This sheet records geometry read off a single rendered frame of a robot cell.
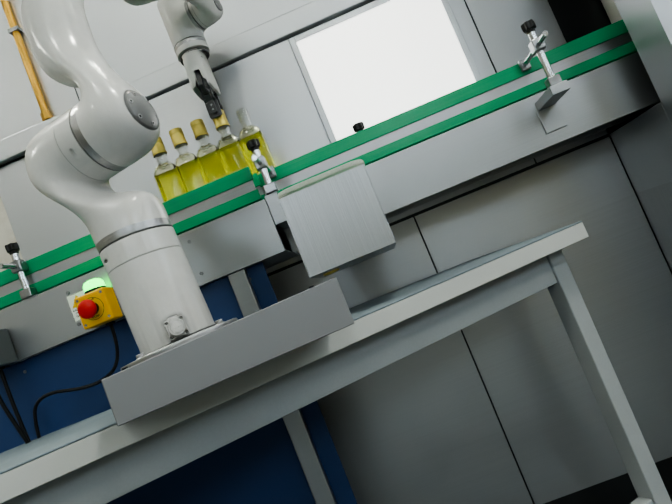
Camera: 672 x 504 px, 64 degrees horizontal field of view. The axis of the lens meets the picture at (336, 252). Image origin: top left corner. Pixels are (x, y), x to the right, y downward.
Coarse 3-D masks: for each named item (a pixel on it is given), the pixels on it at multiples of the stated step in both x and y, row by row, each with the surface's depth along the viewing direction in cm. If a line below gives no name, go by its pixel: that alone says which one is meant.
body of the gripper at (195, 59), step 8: (200, 48) 134; (184, 56) 133; (192, 56) 132; (200, 56) 133; (208, 56) 139; (184, 64) 132; (192, 64) 132; (200, 64) 132; (208, 64) 137; (192, 72) 132; (200, 72) 131; (208, 72) 133; (192, 80) 132; (208, 80) 132; (192, 88) 132; (216, 88) 137; (200, 96) 136
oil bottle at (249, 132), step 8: (248, 128) 133; (256, 128) 132; (240, 136) 132; (248, 136) 132; (256, 136) 132; (264, 136) 137; (264, 144) 132; (248, 152) 132; (264, 152) 132; (248, 160) 132; (272, 160) 132
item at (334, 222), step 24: (360, 168) 98; (312, 192) 99; (336, 192) 99; (360, 192) 98; (288, 216) 99; (312, 216) 99; (336, 216) 98; (360, 216) 98; (384, 216) 98; (312, 240) 99; (336, 240) 98; (360, 240) 98; (384, 240) 97; (312, 264) 98; (336, 264) 98
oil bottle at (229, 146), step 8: (224, 136) 134; (232, 136) 133; (224, 144) 132; (232, 144) 132; (240, 144) 133; (224, 152) 132; (232, 152) 132; (240, 152) 132; (224, 160) 132; (232, 160) 132; (240, 160) 132; (232, 168) 132; (240, 168) 132
